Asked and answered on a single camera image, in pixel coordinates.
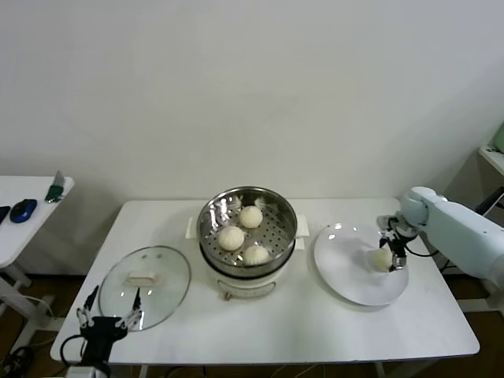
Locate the white side table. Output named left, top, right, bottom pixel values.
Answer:
left=0, top=175, right=76, bottom=355

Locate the perforated steel steamer basket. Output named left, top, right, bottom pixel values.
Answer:
left=195, top=186, right=298, bottom=276

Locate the mint green appliance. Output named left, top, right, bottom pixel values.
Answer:
left=491, top=120, right=504, bottom=154

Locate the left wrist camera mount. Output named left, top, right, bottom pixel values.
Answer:
left=65, top=365, right=99, bottom=378

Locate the white floor cable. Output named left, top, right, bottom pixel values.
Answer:
left=21, top=295, right=54, bottom=318

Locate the black power adapter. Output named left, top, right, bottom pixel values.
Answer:
left=475, top=187, right=504, bottom=216

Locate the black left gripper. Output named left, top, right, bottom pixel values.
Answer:
left=76, top=285, right=143, bottom=370

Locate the round glass pot lid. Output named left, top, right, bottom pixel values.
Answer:
left=98, top=246, right=192, bottom=333

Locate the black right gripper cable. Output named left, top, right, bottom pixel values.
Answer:
left=404, top=234, right=441, bottom=258

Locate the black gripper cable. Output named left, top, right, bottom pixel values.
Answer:
left=60, top=333, right=86, bottom=366
left=404, top=234, right=441, bottom=258

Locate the white electric cooker pot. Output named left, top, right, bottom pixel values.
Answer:
left=184, top=214, right=311, bottom=303

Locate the green utility knife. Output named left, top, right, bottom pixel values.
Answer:
left=44, top=169, right=67, bottom=205

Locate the white round plate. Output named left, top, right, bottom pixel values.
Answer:
left=313, top=223, right=410, bottom=307

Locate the white steamed baozi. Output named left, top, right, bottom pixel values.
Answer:
left=239, top=206, right=264, bottom=229
left=217, top=226, right=246, bottom=252
left=365, top=247, right=394, bottom=273
left=243, top=244, right=271, bottom=267

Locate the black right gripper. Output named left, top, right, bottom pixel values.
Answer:
left=377, top=227, right=410, bottom=273

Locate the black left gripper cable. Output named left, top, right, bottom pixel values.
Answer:
left=60, top=333, right=86, bottom=366

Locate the blue computer mouse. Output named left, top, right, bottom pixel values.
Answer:
left=9, top=199, right=39, bottom=224

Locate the black floor cable bundle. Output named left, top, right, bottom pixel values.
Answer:
left=0, top=345, right=36, bottom=378

